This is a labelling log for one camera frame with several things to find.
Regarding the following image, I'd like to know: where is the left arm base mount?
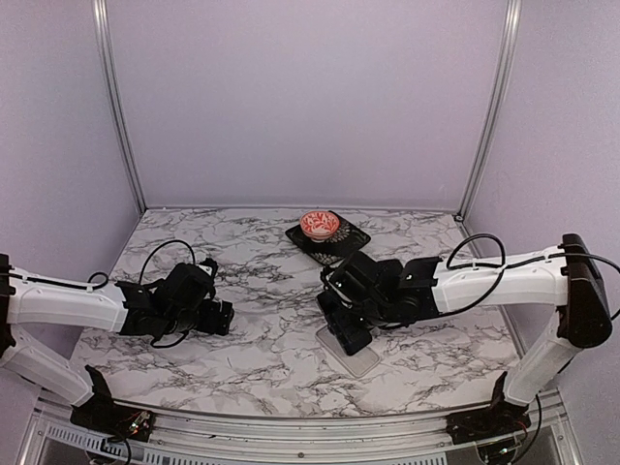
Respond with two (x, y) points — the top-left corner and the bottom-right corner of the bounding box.
(70, 365), (155, 442)

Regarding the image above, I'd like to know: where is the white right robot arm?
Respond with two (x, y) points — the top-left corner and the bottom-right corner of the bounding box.
(317, 233), (613, 434)

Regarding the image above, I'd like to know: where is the red white patterned bowl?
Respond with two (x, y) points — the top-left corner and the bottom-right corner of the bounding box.
(299, 210), (340, 242)

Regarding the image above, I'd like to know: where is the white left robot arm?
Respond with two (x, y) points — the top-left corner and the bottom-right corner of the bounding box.
(1, 256), (234, 431)

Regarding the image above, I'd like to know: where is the left aluminium corner post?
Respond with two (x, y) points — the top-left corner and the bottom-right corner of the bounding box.
(92, 0), (147, 216)

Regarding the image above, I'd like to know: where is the aluminium corner post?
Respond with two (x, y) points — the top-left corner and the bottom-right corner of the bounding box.
(92, 0), (147, 216)
(456, 0), (522, 223)

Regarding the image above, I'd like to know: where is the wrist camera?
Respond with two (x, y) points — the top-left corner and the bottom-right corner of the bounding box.
(320, 251), (384, 304)
(198, 258), (219, 279)

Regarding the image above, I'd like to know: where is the translucent grey phone case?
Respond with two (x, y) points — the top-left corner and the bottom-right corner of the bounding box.
(315, 326), (381, 379)

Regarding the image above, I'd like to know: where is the right aluminium corner post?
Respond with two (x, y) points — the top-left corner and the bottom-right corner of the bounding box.
(456, 0), (522, 223)

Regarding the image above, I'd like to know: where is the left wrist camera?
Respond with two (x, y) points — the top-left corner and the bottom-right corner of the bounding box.
(198, 258), (219, 279)

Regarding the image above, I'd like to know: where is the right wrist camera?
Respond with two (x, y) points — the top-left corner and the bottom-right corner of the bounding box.
(320, 251), (384, 304)

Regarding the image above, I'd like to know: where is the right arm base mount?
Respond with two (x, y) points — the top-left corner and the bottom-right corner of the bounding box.
(446, 372), (532, 445)

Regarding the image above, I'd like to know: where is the black patterned square plate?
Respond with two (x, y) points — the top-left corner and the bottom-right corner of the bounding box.
(285, 210), (371, 266)

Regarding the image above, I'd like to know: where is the front aluminium frame rail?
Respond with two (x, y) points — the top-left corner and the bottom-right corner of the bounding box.
(16, 391), (584, 464)

